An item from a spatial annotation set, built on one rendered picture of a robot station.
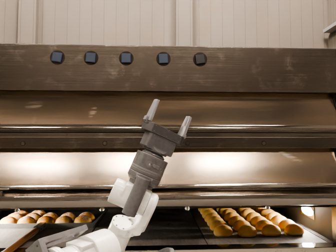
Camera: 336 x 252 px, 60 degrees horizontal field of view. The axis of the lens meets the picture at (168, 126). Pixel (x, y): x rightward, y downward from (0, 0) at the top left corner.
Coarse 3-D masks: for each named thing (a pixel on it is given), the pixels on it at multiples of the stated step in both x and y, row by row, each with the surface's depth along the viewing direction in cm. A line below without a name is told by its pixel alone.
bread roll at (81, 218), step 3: (78, 216) 166; (81, 216) 166; (84, 216) 166; (87, 216) 167; (75, 219) 165; (78, 219) 164; (81, 219) 164; (84, 219) 165; (87, 219) 165; (90, 219) 167; (75, 222) 164; (78, 222) 164
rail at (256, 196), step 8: (0, 200) 113; (8, 200) 114; (16, 200) 114; (24, 200) 114; (32, 200) 114; (40, 200) 114; (48, 200) 114; (56, 200) 114; (64, 200) 115; (72, 200) 115; (80, 200) 115; (88, 200) 115; (96, 200) 115
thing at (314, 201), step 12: (0, 204) 113; (12, 204) 113; (24, 204) 113; (36, 204) 114; (48, 204) 114; (60, 204) 114; (72, 204) 114; (84, 204) 114; (96, 204) 115; (108, 204) 115; (156, 204) 116; (168, 204) 116; (180, 204) 116; (192, 204) 116; (204, 204) 117; (216, 204) 117; (228, 204) 117; (240, 204) 117; (252, 204) 117; (264, 204) 118; (276, 204) 118; (288, 204) 118; (300, 204) 118; (312, 204) 119; (324, 204) 119
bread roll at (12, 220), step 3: (6, 216) 165; (9, 216) 164; (12, 216) 166; (3, 219) 163; (6, 219) 163; (9, 219) 163; (12, 219) 163; (15, 219) 165; (0, 222) 162; (3, 222) 162; (6, 222) 162; (9, 222) 162; (12, 222) 163; (15, 222) 164
